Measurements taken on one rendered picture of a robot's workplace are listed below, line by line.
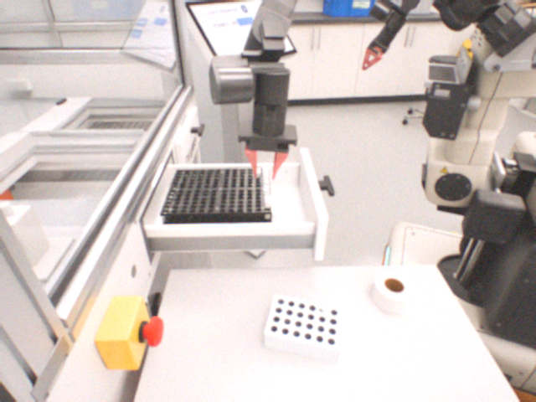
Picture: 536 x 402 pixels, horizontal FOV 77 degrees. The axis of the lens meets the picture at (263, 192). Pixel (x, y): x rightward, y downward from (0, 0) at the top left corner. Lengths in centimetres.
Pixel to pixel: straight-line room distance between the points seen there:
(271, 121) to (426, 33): 377
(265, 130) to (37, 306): 39
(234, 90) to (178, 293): 41
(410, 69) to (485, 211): 325
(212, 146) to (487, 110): 187
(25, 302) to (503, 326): 128
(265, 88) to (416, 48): 376
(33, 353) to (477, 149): 111
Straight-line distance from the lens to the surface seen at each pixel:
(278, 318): 63
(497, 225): 120
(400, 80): 428
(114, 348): 51
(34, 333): 40
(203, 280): 73
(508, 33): 94
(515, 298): 129
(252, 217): 70
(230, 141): 178
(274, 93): 55
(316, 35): 380
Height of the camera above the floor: 130
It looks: 33 degrees down
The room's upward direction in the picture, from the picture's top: straight up
